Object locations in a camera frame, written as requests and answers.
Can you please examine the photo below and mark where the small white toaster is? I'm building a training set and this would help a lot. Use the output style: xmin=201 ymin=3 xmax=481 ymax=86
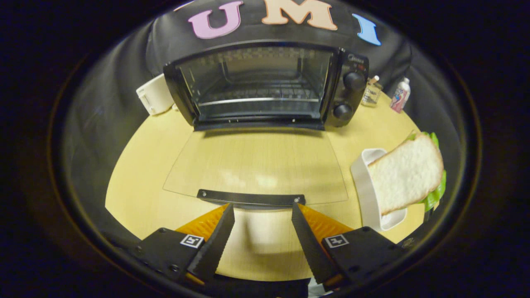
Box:
xmin=136 ymin=74 xmax=175 ymax=115

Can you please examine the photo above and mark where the black backdrop cloth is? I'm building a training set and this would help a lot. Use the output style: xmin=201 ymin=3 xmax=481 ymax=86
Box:
xmin=56 ymin=0 xmax=468 ymax=249

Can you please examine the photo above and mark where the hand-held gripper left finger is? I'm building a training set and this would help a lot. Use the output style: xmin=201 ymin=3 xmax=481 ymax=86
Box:
xmin=132 ymin=203 xmax=236 ymax=286

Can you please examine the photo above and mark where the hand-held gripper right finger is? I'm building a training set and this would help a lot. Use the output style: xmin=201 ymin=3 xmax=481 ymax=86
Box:
xmin=291 ymin=202 xmax=408 ymax=290

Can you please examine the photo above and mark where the white rectangular dish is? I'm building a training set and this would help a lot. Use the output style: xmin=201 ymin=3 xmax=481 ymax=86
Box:
xmin=350 ymin=148 xmax=408 ymax=231

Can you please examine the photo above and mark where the pink white spray bottle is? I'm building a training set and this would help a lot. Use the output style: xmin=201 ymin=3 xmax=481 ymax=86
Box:
xmin=390 ymin=77 xmax=411 ymax=113

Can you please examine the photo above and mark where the white bread lettuce sandwich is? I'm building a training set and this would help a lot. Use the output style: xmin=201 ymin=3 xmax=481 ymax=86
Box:
xmin=368 ymin=132 xmax=447 ymax=216

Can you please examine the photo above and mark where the black toaster oven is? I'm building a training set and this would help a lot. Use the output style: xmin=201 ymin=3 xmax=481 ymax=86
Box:
xmin=163 ymin=40 xmax=370 ymax=207

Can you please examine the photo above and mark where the clear glass jar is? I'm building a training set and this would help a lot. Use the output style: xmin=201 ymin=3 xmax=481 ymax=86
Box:
xmin=361 ymin=75 xmax=383 ymax=107

